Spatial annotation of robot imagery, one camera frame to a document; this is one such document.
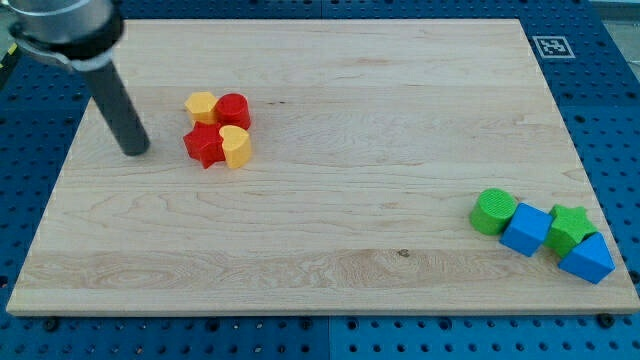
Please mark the red star block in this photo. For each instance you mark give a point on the red star block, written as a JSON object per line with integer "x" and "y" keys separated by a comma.
{"x": 204, "y": 144}

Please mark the blue cube block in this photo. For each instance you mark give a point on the blue cube block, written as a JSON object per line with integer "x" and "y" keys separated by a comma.
{"x": 527, "y": 230}

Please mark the green star block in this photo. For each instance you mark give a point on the green star block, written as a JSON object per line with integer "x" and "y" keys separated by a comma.
{"x": 569, "y": 227}

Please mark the light wooden board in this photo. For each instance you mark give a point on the light wooden board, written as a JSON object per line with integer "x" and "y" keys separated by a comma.
{"x": 371, "y": 142}

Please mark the yellow heart block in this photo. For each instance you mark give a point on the yellow heart block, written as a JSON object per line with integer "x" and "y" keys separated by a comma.
{"x": 236, "y": 146}

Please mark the red cylinder block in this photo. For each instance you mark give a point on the red cylinder block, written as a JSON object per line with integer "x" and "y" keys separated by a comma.
{"x": 233, "y": 109}

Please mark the yellow hexagon block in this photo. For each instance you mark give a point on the yellow hexagon block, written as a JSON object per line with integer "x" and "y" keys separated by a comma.
{"x": 200, "y": 108}

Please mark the green cylinder block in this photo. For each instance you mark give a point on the green cylinder block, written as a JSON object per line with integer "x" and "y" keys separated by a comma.
{"x": 492, "y": 211}

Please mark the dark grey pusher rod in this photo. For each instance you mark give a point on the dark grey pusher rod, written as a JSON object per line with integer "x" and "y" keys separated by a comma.
{"x": 117, "y": 109}

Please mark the white fiducial marker tag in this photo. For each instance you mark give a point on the white fiducial marker tag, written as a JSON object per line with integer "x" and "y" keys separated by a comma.
{"x": 553, "y": 47}

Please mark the blue triangle block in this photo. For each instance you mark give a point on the blue triangle block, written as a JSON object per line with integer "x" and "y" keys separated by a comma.
{"x": 590, "y": 260}

